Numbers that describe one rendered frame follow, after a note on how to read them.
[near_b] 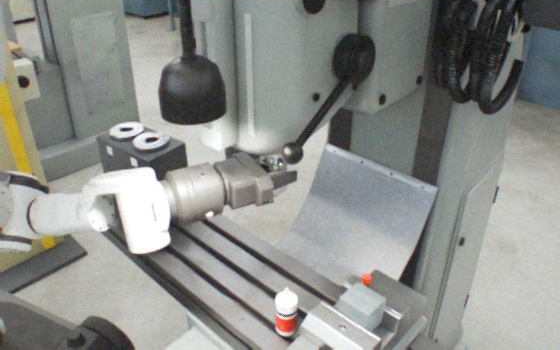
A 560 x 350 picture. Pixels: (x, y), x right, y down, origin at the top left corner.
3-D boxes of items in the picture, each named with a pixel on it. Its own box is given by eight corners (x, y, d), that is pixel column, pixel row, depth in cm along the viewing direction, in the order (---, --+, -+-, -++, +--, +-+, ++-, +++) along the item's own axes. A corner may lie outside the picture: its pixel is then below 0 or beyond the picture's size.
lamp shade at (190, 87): (149, 122, 47) (141, 65, 43) (176, 96, 53) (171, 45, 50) (214, 128, 45) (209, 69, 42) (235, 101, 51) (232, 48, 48)
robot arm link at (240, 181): (274, 170, 70) (201, 190, 65) (274, 220, 75) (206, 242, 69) (240, 137, 79) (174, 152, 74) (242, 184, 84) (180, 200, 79)
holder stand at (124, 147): (159, 225, 113) (147, 156, 103) (108, 196, 124) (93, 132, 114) (193, 203, 122) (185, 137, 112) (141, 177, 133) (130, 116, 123)
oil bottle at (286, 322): (287, 340, 83) (287, 300, 78) (271, 328, 86) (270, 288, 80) (300, 327, 86) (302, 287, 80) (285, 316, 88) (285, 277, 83)
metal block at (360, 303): (364, 339, 74) (368, 315, 71) (336, 320, 77) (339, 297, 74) (381, 321, 77) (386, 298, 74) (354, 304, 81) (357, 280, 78)
